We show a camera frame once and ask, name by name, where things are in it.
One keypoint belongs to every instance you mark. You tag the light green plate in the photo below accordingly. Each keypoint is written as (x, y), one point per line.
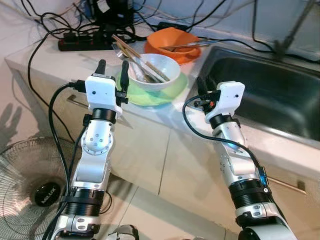
(160, 97)

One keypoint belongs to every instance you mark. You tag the grey left robot foot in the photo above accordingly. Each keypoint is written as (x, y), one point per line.
(122, 233)

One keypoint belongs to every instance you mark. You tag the orange plate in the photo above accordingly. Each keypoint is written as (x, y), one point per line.
(187, 58)

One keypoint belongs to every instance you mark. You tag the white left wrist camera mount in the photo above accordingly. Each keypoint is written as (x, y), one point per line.
(100, 92)

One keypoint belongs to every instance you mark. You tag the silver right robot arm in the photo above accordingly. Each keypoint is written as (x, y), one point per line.
(235, 150)

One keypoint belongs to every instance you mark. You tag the small black power brick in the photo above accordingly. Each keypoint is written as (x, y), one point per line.
(169, 25)

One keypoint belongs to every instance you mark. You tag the stainless steel sink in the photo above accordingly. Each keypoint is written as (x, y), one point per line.
(260, 95)

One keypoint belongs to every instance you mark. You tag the orange bowl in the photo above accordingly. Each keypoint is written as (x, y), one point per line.
(170, 37)

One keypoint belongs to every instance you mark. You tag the black power adapter box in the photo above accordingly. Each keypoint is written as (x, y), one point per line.
(115, 15)

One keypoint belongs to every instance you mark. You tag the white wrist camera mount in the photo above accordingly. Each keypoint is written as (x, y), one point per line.
(100, 92)
(229, 97)

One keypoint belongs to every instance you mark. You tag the brown wooden chopstick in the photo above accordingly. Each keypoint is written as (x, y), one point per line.
(127, 48)
(150, 64)

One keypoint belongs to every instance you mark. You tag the white round bowl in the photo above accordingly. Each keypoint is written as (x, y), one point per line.
(166, 64)

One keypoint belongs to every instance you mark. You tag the black power strip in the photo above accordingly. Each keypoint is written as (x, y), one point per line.
(80, 44)

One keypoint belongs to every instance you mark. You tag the metal kitchen faucet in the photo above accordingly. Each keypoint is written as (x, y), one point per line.
(280, 49)

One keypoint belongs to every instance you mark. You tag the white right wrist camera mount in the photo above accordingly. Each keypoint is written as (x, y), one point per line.
(229, 97)

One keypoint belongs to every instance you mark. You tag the silver metal fork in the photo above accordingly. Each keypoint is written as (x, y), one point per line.
(118, 48)

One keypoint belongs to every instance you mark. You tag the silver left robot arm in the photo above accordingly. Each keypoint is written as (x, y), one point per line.
(97, 140)

